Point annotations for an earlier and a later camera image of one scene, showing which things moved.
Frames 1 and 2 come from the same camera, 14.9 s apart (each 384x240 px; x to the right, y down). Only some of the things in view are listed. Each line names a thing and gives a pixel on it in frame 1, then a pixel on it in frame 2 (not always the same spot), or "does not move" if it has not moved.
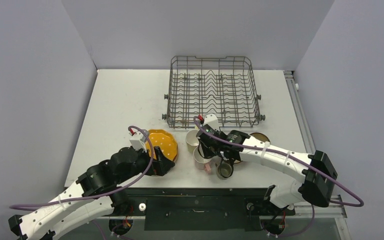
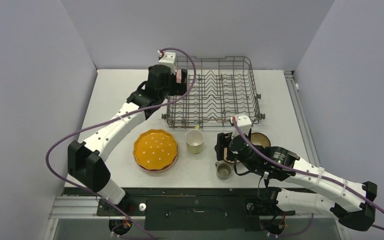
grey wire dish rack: [225, 86] does not move
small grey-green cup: [224, 170] does not move
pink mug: [201, 162] -> [178, 76]
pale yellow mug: [191, 139] does not move
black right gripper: [208, 145] -> [223, 147]
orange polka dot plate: [166, 140] does not move
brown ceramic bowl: [260, 136] does not move
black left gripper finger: [161, 167] -> [180, 88]
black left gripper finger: [159, 155] -> [184, 74]
